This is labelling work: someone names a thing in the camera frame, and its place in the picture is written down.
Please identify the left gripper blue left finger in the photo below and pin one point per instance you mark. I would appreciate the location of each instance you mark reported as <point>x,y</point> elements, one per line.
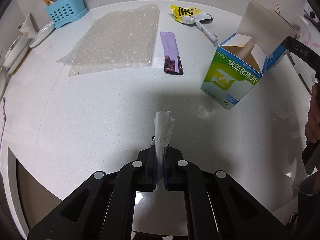
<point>152,161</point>

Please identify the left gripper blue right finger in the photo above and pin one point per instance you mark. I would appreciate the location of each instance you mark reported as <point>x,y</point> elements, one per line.
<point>165,167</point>

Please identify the clear plastic wrapper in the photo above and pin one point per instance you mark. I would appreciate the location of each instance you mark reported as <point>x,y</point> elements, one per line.
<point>163,130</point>

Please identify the green blue medicine box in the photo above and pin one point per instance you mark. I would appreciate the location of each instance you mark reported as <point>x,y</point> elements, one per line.
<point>241,60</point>

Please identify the clear bubble wrap sheet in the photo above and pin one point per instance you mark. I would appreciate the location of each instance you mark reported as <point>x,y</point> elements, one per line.
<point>120,39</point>

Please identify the person's right hand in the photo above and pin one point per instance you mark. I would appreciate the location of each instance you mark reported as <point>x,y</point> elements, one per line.
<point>312,129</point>

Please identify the white floral rice cooker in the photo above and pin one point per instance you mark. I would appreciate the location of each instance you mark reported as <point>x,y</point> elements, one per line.
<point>309,28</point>

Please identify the small white sachet wrapper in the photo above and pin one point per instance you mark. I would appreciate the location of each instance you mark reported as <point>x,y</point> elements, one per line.
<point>212,37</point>

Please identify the purple snack stick packet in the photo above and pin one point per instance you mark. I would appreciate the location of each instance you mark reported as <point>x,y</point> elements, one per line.
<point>172,61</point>

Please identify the yellow snack wrapper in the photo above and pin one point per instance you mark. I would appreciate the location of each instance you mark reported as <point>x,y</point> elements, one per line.
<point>190,15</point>

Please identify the white dish cloth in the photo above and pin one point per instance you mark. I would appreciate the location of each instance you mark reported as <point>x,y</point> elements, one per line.
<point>3,119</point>

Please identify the stacked white bowls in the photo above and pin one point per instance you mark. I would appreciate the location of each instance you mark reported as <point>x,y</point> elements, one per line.
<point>15,54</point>

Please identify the blue utensil holder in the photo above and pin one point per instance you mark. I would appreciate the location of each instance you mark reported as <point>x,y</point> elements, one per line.
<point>63,12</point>

